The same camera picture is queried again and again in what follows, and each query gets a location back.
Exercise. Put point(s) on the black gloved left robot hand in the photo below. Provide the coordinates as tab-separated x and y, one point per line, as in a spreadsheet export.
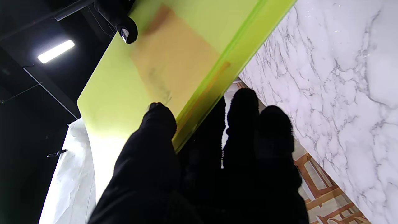
186	186

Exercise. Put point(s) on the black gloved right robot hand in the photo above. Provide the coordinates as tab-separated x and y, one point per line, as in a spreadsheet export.
119	14

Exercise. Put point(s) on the pink paper receipt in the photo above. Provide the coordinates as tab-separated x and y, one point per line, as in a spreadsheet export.
174	59

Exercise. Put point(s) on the yellow-green translucent file folder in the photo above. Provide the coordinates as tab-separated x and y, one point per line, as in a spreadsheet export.
105	93

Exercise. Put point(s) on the yellow folder slide bar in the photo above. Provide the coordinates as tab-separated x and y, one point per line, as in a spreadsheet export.
236	53

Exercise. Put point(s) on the white tube lamp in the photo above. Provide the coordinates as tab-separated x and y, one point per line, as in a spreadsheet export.
56	51

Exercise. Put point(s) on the black spring clamp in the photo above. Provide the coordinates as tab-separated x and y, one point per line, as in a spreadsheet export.
57	153

